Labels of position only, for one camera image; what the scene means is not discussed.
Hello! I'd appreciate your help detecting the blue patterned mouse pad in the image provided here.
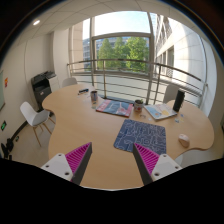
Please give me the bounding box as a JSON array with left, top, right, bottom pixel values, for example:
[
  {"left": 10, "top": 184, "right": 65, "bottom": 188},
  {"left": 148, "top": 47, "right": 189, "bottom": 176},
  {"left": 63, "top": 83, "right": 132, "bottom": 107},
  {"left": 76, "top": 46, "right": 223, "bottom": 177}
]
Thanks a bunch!
[{"left": 114, "top": 119, "right": 166, "bottom": 154}]

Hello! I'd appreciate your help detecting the white chair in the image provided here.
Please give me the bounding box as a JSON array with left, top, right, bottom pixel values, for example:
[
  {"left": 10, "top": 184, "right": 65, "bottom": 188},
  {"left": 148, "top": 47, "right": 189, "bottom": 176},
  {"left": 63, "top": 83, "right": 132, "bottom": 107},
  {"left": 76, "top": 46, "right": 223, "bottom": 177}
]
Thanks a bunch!
[
  {"left": 163, "top": 84, "right": 179, "bottom": 103},
  {"left": 62, "top": 77, "right": 77, "bottom": 87},
  {"left": 20, "top": 102, "right": 54, "bottom": 141}
]

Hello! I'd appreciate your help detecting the red and blue book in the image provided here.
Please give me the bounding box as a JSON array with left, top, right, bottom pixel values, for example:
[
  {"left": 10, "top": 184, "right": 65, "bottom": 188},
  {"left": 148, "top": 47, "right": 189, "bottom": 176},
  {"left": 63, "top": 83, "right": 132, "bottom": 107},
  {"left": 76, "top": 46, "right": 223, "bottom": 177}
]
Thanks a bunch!
[{"left": 96, "top": 100, "right": 133, "bottom": 117}]

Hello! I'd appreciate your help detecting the white cabinet beside printer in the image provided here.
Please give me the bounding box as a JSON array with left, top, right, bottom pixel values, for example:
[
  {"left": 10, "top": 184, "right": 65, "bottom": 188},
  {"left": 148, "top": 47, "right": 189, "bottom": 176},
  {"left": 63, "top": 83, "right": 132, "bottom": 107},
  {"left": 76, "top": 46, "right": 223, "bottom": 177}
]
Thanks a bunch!
[{"left": 49, "top": 77, "right": 60, "bottom": 92}]

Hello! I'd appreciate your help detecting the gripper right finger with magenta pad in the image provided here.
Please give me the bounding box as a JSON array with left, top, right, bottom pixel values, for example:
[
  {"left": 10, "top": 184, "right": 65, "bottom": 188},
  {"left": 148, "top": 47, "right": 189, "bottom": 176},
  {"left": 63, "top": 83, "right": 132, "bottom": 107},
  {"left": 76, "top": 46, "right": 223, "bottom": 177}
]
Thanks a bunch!
[{"left": 133, "top": 143, "right": 181, "bottom": 185}]

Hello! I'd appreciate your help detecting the white chair far left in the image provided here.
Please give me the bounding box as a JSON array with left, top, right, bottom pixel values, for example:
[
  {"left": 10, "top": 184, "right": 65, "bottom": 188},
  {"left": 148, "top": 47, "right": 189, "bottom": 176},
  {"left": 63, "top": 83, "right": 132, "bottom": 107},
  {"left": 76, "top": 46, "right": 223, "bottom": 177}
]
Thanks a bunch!
[{"left": 62, "top": 77, "right": 77, "bottom": 87}]

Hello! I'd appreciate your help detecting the black printer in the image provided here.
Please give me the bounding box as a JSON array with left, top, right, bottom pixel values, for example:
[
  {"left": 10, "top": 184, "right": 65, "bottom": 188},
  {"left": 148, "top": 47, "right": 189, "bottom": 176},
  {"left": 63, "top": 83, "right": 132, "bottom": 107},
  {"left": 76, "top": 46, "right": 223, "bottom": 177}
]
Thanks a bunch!
[{"left": 31, "top": 71, "right": 56, "bottom": 110}]

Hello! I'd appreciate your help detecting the white chair far right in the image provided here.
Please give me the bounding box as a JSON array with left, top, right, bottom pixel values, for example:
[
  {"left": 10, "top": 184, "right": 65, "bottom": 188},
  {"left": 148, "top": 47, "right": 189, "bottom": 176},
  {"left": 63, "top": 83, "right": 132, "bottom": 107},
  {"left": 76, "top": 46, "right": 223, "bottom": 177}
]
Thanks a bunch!
[{"left": 163, "top": 84, "right": 179, "bottom": 103}]

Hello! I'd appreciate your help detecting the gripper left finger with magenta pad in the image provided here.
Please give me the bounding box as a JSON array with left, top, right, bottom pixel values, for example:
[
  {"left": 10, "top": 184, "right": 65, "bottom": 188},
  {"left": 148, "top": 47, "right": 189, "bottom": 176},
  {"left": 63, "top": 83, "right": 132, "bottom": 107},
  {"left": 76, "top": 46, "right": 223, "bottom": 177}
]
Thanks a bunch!
[{"left": 42, "top": 142, "right": 92, "bottom": 185}]

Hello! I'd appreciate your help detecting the metal window railing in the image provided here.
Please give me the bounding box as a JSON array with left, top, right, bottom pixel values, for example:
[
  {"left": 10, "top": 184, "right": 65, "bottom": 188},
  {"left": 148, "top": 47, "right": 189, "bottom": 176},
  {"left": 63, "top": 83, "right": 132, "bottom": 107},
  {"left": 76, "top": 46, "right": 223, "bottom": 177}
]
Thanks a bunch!
[{"left": 67, "top": 59, "right": 208, "bottom": 106}]

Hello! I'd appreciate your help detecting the small dark object on table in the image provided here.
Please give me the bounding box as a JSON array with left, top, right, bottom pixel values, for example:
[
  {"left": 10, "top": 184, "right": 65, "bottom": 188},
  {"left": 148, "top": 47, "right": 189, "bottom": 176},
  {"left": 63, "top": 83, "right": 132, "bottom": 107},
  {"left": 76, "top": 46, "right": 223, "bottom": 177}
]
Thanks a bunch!
[{"left": 78, "top": 88, "right": 89, "bottom": 95}]

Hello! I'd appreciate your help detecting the small potted plant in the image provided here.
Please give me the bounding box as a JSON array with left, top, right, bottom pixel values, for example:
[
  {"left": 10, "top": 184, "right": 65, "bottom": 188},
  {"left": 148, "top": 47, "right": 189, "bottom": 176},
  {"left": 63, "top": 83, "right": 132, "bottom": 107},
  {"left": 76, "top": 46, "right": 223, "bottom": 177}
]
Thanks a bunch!
[{"left": 134, "top": 99, "right": 143, "bottom": 112}]

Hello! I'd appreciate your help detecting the black bottle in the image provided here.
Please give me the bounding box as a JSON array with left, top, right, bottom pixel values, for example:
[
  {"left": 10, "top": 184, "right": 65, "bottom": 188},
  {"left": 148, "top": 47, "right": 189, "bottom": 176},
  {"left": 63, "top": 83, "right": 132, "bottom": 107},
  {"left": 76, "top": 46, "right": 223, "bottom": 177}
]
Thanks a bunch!
[{"left": 173, "top": 90, "right": 185, "bottom": 112}]

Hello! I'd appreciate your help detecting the beige computer mouse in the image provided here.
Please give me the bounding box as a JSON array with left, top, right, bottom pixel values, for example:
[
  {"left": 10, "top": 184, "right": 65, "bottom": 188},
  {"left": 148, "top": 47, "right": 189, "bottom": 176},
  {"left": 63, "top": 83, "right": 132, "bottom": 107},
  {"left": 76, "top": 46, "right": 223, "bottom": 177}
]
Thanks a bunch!
[{"left": 178, "top": 134, "right": 190, "bottom": 148}]

